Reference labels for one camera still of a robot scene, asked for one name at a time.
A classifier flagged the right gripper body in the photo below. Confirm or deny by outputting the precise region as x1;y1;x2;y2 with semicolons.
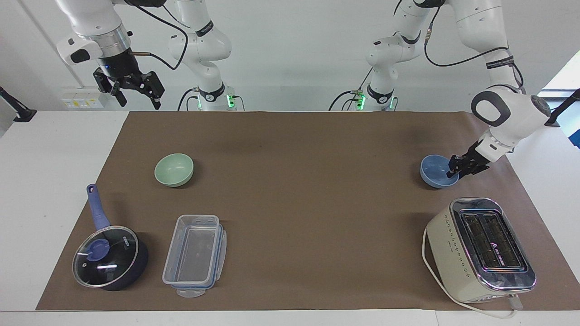
96;48;142;87

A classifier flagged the blue saucepan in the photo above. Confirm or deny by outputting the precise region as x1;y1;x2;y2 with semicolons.
75;183;149;291

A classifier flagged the white wall socket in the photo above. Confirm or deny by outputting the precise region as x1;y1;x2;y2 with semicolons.
61;88;107;110

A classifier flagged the glass lid with blue knob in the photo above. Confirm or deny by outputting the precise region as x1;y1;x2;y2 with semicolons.
72;225;139;288

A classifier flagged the white cable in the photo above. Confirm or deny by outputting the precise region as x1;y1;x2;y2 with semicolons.
421;226;524;319

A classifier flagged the clear plastic container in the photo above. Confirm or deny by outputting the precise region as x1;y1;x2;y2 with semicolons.
162;214;227;298

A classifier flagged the black stand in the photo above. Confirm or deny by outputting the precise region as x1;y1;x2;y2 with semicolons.
0;86;37;123
544;88;580;127

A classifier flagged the blue bowl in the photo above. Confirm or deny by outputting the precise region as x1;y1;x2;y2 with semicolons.
420;154;461;189

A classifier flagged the green bowl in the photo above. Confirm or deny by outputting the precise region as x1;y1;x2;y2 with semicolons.
154;153;194;187

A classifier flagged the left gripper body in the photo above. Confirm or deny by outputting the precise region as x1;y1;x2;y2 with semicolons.
465;140;491;172

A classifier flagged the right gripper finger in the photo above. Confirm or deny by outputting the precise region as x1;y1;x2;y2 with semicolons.
131;71;165;110
93;69;128;108

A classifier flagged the black cable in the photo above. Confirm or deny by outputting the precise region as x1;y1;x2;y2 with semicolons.
424;5;526;89
177;87;200;112
329;67;375;112
129;2;189;71

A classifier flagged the cream toaster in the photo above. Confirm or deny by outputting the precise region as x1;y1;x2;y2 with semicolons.
426;197;538;304

